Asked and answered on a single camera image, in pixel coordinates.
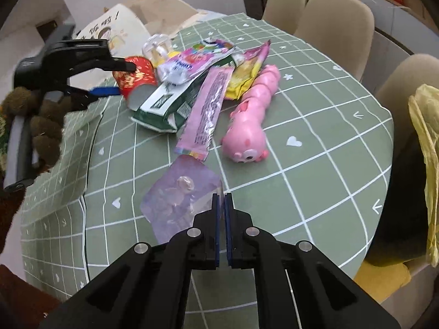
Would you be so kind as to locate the pink white pouch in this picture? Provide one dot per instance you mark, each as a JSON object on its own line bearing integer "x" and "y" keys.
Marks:
{"x": 192, "y": 61}

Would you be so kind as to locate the pink caterpillar toy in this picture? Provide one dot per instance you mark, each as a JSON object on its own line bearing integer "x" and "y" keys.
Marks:
{"x": 250, "y": 123}

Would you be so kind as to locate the beige folding food cover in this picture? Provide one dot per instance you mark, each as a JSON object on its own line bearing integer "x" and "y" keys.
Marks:
{"x": 116, "y": 24}

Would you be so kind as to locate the green checked tablecloth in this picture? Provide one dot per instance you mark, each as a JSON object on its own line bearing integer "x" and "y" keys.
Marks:
{"x": 308, "y": 178}

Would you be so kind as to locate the yellow pink candy wrapper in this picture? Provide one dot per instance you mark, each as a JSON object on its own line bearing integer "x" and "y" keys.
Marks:
{"x": 243, "y": 75}

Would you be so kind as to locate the yellow seat cushion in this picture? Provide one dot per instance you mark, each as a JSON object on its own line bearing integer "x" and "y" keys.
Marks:
{"x": 380, "y": 281}

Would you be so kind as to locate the white low cabinet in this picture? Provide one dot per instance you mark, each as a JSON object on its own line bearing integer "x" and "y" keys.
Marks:
{"x": 394, "y": 41}

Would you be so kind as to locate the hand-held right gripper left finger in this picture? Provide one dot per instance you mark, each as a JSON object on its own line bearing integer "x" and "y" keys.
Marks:
{"x": 216, "y": 233}

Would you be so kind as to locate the red gold snack packet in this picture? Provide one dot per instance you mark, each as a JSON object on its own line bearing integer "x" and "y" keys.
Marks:
{"x": 137, "y": 75}

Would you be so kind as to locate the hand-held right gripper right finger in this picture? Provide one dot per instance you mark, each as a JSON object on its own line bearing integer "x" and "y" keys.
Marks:
{"x": 228, "y": 233}

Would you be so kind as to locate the long pink foil wrapper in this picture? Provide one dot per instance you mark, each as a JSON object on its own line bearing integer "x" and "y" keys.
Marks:
{"x": 205, "y": 109}

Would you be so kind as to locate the purple translucent wrapper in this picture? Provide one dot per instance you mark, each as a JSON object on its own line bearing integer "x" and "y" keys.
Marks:
{"x": 178, "y": 195}

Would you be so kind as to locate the clear plastic container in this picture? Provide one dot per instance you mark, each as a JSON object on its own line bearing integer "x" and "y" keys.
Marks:
{"x": 156, "y": 46}

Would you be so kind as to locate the green white snack packet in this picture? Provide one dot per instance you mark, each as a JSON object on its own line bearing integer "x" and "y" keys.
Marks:
{"x": 164, "y": 106}

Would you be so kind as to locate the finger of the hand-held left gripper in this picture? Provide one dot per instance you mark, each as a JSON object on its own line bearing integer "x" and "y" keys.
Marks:
{"x": 106, "y": 91}
{"x": 120, "y": 65}

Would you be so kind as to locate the person's left hand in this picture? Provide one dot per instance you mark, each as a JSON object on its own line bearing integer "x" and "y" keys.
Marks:
{"x": 46, "y": 126}

